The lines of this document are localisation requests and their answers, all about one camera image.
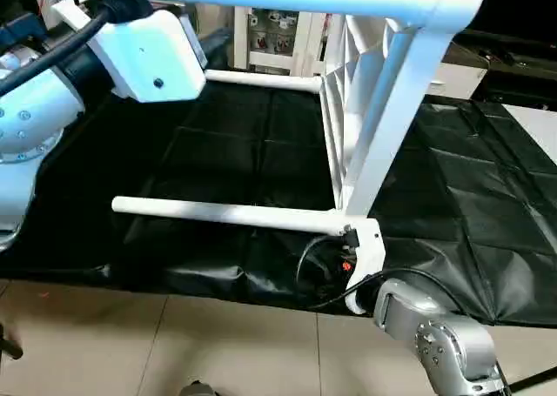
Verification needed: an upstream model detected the white plastic table top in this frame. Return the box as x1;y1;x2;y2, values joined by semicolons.
320;4;473;242

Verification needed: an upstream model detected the white glass-door cabinet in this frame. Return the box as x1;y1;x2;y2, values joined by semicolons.
233;9;349;77

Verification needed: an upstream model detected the black mat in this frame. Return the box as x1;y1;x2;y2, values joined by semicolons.
0;26;557;329

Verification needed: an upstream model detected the white drawer unit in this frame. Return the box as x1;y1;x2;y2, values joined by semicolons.
426;61;488;101

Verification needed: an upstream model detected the black metal bench leg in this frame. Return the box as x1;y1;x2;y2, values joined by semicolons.
0;326;23;362
509;370;557;393

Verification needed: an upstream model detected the white flat panel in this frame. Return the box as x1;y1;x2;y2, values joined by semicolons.
503;104;557;167

